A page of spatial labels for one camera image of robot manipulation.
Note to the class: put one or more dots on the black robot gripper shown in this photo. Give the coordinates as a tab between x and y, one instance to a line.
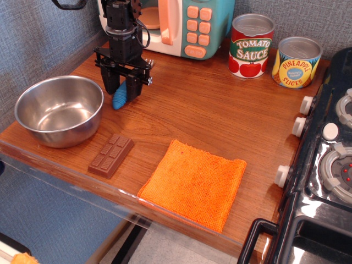
123	54

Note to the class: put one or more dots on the blue handled metal fork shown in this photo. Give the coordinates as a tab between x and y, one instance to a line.
120	96

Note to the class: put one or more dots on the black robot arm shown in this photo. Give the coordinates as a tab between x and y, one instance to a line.
123	18

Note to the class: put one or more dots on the teal toy microwave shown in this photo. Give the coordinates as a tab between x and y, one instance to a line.
189	29

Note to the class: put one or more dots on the brown toy chocolate bar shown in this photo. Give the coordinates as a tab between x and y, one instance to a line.
111	156

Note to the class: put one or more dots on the stainless steel bowl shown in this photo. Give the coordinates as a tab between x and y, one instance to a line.
62	111

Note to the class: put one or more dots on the orange cloth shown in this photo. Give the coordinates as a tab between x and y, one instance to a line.
195	185

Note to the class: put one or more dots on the tomato sauce can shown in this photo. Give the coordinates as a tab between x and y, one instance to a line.
250	45

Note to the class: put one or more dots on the pineapple slices can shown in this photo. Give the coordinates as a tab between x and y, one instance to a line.
296	62

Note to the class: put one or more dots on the white stove knob middle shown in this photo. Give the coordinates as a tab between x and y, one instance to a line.
298	126

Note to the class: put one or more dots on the white stove knob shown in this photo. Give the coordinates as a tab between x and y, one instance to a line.
298	126
281	175
306	105

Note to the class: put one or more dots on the white stove knob bottom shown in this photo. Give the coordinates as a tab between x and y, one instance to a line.
281	175

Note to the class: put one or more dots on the white stove knob top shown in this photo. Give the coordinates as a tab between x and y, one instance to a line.
306	105

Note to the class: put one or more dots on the orange object at corner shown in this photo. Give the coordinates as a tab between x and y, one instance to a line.
24	258

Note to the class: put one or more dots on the black toy stove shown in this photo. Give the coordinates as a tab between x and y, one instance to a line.
314	224

